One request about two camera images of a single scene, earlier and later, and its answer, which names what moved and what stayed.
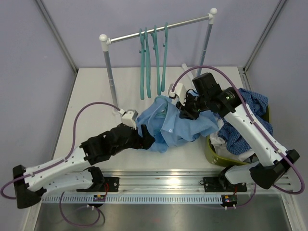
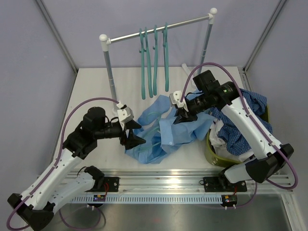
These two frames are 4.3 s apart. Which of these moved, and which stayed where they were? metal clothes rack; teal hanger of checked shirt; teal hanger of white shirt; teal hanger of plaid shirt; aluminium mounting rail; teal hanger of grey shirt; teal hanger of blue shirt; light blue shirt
Moved: teal hanger of white shirt; light blue shirt; teal hanger of checked shirt; teal hanger of blue shirt
Stayed: metal clothes rack; aluminium mounting rail; teal hanger of plaid shirt; teal hanger of grey shirt
